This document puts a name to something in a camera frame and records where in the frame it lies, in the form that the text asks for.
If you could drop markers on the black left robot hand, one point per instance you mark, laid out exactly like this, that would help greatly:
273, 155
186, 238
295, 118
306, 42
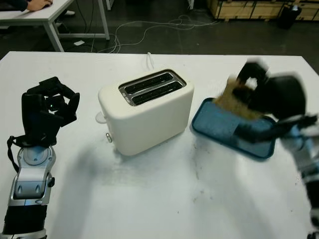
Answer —
31, 114

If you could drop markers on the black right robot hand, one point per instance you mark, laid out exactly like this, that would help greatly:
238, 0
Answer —
286, 97

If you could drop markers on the bare person's hand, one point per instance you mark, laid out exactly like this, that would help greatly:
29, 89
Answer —
40, 4

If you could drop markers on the slice of toasted bread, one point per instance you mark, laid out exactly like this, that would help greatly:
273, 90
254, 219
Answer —
224, 99

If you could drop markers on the cream two-slot toaster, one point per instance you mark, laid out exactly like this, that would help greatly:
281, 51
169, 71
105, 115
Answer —
142, 124

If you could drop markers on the blue plastic tray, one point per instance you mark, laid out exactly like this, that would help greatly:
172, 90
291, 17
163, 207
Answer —
214, 129

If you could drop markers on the white office desk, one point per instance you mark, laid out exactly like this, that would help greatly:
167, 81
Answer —
37, 13

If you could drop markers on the dark person's sleeve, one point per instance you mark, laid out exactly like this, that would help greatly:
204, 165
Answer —
12, 4

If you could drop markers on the white shoe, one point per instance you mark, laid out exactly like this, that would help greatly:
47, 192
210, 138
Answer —
70, 13

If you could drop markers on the white paper scrap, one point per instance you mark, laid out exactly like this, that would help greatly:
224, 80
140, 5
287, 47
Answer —
79, 42

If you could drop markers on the white furniture leg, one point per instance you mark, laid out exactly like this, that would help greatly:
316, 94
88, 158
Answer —
191, 3
109, 4

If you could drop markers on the black waste bin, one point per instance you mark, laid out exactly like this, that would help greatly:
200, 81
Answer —
287, 18

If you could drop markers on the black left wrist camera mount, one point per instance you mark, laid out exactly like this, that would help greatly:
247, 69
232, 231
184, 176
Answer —
49, 127

